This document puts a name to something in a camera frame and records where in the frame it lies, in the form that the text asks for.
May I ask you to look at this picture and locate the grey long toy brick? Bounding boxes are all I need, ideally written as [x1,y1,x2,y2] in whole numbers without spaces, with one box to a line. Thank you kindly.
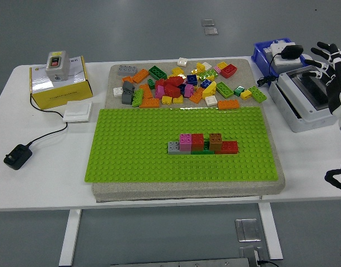
[116,65,138,76]

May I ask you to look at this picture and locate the grey built toy brick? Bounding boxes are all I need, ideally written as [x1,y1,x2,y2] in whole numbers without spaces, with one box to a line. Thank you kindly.
[167,141,192,155]

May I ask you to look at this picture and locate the blue plastic bin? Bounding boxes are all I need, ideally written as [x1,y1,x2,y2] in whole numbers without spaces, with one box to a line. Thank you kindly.
[250,38,313,78]

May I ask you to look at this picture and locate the grey push-button switch box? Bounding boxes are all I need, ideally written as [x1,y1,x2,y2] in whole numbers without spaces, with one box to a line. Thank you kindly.
[45,50,71,82]

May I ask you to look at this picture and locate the yellow cardboard box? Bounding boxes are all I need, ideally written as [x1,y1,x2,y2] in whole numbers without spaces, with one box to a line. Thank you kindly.
[29,55,93,110]

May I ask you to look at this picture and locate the red square built brick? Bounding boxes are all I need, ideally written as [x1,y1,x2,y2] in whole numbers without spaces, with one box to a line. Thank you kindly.
[191,133,205,152]

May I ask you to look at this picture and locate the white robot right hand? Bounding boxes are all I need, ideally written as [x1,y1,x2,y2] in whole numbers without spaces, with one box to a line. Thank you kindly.
[303,41,341,126]

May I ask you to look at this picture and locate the yellow sloped toy brick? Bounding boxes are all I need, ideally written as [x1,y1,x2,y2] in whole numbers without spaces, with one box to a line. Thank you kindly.
[202,81,217,100]

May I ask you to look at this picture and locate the orange long toy brick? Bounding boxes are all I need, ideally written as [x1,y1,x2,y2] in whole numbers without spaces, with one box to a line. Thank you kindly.
[217,99,240,110]
[139,97,161,108]

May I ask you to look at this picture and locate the dark green built brick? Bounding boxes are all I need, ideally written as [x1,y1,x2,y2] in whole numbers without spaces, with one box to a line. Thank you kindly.
[191,140,215,155]

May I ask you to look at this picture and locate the grey-brown foam mat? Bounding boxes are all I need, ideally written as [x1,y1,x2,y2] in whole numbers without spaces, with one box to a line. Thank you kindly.
[91,58,287,203]

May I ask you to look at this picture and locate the green studded baseplate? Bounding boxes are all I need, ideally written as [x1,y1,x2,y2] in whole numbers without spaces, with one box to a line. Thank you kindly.
[84,105,279,184]

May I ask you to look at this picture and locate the lime green long brick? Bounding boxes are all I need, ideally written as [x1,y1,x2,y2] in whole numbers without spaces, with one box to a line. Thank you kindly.
[216,81,234,98]

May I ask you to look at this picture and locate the grey enclosure with clear lid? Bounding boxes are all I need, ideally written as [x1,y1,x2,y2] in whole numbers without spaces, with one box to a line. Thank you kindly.
[269,65,341,134]

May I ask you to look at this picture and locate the dark green long brick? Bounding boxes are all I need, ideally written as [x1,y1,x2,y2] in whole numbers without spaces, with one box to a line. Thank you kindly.
[148,65,167,80]

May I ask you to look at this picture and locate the black charger plug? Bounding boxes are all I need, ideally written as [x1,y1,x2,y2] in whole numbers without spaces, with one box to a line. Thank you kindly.
[280,44,304,60]

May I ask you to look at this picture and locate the black adapter cord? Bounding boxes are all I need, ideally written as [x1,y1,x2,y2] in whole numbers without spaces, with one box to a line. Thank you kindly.
[27,94,68,147]

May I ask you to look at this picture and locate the lime green toy brick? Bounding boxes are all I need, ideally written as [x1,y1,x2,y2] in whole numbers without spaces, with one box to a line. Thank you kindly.
[199,68,218,81]
[247,85,268,103]
[131,88,145,108]

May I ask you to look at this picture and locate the silver floor bracket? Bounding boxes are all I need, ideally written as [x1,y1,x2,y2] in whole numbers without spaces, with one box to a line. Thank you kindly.
[239,246,271,267]

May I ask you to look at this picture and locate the black charger cord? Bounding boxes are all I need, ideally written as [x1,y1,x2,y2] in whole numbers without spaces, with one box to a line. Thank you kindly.
[256,52,284,87]

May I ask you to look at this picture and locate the white plug block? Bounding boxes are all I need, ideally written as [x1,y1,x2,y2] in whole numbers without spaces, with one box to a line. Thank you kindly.
[270,39,298,52]

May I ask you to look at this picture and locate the pink built toy brick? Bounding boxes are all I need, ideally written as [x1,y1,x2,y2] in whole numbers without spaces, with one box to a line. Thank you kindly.
[179,133,192,152]

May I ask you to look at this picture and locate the white power socket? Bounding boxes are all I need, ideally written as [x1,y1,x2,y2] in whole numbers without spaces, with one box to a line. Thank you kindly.
[266,51,307,73]

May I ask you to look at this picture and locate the white square wall switch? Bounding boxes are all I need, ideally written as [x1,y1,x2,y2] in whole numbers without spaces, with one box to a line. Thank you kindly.
[62,100,93,123]

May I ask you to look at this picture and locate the silver floor plate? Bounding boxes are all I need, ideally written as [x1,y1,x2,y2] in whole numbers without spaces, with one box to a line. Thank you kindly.
[235,219,262,242]

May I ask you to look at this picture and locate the grey metal bar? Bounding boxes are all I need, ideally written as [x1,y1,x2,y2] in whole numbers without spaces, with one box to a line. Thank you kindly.
[110,258,260,267]

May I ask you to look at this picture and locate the black power adapter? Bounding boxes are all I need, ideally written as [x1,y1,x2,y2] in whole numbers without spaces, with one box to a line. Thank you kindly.
[3,144,33,171]

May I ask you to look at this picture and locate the large red toy brick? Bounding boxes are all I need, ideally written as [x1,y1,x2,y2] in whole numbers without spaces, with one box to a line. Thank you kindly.
[220,63,238,79]

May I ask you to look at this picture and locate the white table leg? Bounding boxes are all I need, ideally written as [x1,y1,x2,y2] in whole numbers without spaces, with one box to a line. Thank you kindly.
[58,209,82,267]
[258,202,284,261]

